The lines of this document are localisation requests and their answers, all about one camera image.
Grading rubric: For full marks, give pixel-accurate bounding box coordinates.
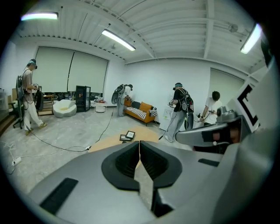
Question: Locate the black cable with adapter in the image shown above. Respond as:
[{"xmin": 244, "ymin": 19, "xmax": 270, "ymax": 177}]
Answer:
[{"xmin": 157, "ymin": 112, "xmax": 178, "ymax": 140}]

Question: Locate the white roller blind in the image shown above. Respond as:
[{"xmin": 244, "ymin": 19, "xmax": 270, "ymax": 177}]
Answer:
[
  {"xmin": 35, "ymin": 47, "xmax": 75, "ymax": 92},
  {"xmin": 210, "ymin": 67, "xmax": 245, "ymax": 105},
  {"xmin": 66, "ymin": 51, "xmax": 109, "ymax": 94}
]

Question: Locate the person's right hand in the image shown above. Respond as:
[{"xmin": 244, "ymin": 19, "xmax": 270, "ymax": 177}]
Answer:
[{"xmin": 213, "ymin": 127, "xmax": 241, "ymax": 143}]

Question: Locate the black glass-door fridge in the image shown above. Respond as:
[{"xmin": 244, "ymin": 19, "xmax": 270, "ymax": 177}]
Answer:
[{"xmin": 75, "ymin": 85, "xmax": 91, "ymax": 112}]

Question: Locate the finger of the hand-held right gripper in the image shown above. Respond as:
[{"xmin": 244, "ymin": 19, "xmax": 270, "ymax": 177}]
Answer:
[{"xmin": 175, "ymin": 123, "xmax": 230, "ymax": 147}]

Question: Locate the oval wooden table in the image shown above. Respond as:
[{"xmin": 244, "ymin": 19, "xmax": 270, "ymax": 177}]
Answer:
[{"xmin": 89, "ymin": 126, "xmax": 160, "ymax": 154}]

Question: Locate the black office chair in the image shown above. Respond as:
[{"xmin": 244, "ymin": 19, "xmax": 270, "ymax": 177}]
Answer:
[{"xmin": 9, "ymin": 101, "xmax": 25, "ymax": 130}]

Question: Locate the white round side table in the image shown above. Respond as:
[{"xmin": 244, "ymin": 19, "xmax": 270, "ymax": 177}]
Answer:
[{"xmin": 91, "ymin": 99, "xmax": 108, "ymax": 113}]

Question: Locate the white lounge chair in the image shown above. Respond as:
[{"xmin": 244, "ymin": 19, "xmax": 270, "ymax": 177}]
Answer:
[{"xmin": 52, "ymin": 99, "xmax": 77, "ymax": 118}]

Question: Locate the long ceiling lamp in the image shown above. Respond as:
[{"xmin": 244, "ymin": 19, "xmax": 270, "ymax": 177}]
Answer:
[
  {"xmin": 240, "ymin": 23, "xmax": 262, "ymax": 55},
  {"xmin": 101, "ymin": 29, "xmax": 136, "ymax": 52},
  {"xmin": 21, "ymin": 12, "xmax": 59, "ymax": 21}
]

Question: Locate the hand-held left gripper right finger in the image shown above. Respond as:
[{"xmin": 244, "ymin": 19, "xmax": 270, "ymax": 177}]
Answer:
[{"xmin": 140, "ymin": 140, "xmax": 225, "ymax": 224}]

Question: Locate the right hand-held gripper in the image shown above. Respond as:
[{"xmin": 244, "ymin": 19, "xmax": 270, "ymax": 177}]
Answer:
[{"xmin": 216, "ymin": 56, "xmax": 280, "ymax": 144}]

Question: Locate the orange sofa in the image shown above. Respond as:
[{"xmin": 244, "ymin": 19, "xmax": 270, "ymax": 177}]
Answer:
[{"xmin": 123, "ymin": 99, "xmax": 158, "ymax": 127}]

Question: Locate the black white striped blanket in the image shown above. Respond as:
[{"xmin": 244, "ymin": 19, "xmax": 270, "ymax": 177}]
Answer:
[{"xmin": 125, "ymin": 106, "xmax": 147, "ymax": 119}]

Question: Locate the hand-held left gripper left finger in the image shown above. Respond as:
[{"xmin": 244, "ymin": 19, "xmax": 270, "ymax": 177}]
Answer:
[{"xmin": 28, "ymin": 141, "xmax": 157, "ymax": 224}]

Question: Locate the black power cable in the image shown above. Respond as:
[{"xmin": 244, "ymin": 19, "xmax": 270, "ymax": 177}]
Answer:
[
  {"xmin": 91, "ymin": 108, "xmax": 114, "ymax": 147},
  {"xmin": 27, "ymin": 130, "xmax": 90, "ymax": 152}
]

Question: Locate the white power cable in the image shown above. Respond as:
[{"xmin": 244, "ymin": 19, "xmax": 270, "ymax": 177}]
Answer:
[{"xmin": 19, "ymin": 150, "xmax": 87, "ymax": 158}]

